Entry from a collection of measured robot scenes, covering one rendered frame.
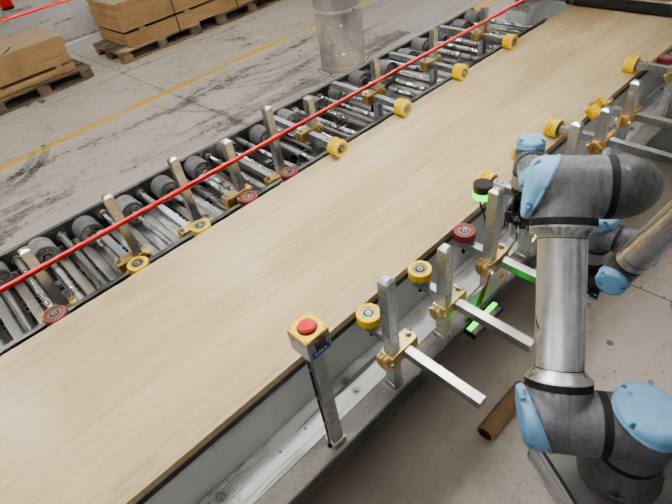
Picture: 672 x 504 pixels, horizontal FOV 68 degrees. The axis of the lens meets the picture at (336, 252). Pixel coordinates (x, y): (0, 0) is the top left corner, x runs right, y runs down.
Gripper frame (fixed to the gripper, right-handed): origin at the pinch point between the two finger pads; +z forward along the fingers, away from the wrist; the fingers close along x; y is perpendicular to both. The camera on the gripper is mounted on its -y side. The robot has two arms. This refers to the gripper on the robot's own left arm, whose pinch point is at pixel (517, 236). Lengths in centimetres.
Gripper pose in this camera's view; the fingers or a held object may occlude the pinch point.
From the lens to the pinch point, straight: 166.1
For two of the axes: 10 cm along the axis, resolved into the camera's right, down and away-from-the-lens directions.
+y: -4.3, 6.2, -6.6
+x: 8.9, 2.0, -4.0
